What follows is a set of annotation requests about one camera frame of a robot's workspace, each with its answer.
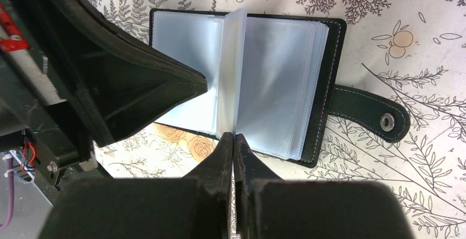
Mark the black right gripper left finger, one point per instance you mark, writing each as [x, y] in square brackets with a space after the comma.
[193, 206]

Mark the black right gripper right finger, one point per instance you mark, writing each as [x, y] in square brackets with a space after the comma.
[268, 206]

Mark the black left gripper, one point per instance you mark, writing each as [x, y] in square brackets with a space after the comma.
[69, 76]

